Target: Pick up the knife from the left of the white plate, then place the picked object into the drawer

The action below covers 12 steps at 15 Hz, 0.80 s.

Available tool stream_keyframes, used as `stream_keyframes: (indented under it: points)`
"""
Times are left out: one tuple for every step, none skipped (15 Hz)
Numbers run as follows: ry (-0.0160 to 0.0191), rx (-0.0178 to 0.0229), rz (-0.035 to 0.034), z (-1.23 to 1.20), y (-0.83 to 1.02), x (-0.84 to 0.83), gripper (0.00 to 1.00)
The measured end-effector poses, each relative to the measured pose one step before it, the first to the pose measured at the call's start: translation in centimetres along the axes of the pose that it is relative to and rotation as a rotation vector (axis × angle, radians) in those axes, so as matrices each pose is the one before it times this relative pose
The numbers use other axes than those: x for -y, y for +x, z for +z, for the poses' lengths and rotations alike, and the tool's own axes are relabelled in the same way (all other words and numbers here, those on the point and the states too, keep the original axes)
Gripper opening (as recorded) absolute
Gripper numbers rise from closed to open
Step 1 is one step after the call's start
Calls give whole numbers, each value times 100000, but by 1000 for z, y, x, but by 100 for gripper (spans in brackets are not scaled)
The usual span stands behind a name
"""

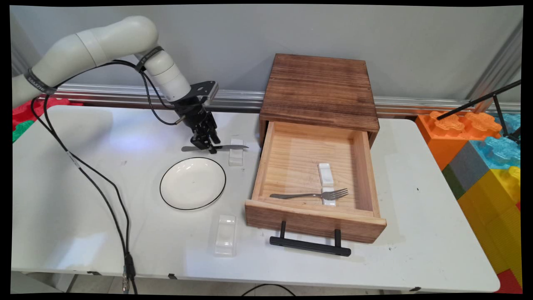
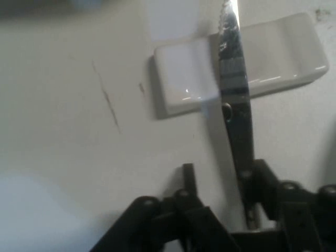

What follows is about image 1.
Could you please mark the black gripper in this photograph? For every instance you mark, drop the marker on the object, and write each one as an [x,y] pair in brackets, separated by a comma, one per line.
[193,112]

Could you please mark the steel table knife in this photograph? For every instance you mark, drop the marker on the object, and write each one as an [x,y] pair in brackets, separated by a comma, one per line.
[233,147]

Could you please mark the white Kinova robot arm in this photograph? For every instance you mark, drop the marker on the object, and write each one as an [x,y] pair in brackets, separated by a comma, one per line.
[104,39]

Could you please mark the white ceramic cutlery rest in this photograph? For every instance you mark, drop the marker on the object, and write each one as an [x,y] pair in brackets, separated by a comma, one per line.
[236,158]
[325,174]
[328,203]

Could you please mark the white plate with black rim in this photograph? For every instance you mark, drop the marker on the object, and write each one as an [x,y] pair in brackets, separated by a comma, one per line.
[192,183]

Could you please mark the light wooden drawer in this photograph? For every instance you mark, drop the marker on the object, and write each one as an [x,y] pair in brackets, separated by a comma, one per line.
[291,166]

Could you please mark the clear rest near plate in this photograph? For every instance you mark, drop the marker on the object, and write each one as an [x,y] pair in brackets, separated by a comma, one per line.
[225,235]

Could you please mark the steel fork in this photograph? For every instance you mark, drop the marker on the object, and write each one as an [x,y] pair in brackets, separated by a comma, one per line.
[300,195]

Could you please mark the dark wooden cabinet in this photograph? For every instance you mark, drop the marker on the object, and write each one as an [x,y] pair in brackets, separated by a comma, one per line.
[320,87]

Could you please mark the red foam block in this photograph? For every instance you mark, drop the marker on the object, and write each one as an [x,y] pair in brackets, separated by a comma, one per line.
[510,283]
[25,110]

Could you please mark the orange foam block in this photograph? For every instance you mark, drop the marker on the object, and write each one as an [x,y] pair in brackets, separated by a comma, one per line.
[437,137]

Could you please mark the dark green foam block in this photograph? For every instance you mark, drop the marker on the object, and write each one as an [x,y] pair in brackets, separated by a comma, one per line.
[454,185]

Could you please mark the grey foam block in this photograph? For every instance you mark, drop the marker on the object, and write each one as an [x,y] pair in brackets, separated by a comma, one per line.
[468,166]

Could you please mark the black tripod stand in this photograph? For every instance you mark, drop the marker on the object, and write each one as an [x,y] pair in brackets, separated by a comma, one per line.
[479,100]

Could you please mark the blue foam block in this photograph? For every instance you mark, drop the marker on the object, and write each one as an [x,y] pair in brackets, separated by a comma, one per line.
[499,152]

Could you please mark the colourful giant toy blocks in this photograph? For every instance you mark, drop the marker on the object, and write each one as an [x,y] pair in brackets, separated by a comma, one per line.
[491,216]

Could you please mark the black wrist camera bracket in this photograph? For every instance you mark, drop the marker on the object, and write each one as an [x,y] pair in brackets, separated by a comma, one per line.
[204,89]

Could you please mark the aluminium rail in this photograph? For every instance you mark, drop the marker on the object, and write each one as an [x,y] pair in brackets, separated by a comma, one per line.
[237,99]

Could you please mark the slanted aluminium frame post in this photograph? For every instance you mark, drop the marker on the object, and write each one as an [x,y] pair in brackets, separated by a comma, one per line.
[499,62]

